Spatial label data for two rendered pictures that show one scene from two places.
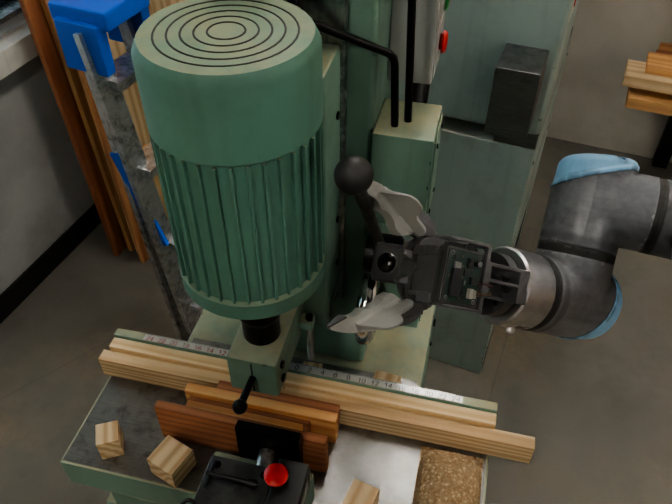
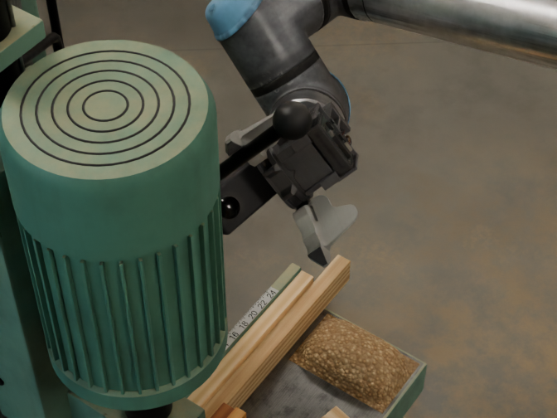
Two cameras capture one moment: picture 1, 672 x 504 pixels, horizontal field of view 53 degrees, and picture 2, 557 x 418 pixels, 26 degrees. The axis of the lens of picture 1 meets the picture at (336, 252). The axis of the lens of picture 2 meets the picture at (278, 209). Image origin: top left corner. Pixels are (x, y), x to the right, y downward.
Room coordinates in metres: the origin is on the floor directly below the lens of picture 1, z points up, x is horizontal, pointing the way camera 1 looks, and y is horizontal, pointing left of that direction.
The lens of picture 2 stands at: (0.20, 0.71, 2.16)
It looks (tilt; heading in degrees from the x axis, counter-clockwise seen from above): 47 degrees down; 292
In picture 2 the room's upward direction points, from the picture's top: straight up
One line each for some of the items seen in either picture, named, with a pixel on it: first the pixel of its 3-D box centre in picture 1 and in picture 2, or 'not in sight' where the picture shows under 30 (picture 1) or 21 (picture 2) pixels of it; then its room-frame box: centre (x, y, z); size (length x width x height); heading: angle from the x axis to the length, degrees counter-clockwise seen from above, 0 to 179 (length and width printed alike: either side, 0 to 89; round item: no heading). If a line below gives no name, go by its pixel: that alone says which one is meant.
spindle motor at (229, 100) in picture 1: (242, 166); (123, 234); (0.59, 0.10, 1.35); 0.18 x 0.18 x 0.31
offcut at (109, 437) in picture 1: (110, 439); not in sight; (0.51, 0.33, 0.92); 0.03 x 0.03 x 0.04; 15
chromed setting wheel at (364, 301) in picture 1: (369, 304); not in sight; (0.68, -0.05, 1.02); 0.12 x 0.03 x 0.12; 166
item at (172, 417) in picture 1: (241, 436); not in sight; (0.51, 0.13, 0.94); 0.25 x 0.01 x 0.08; 76
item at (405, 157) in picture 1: (406, 165); not in sight; (0.76, -0.10, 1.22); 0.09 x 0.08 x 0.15; 166
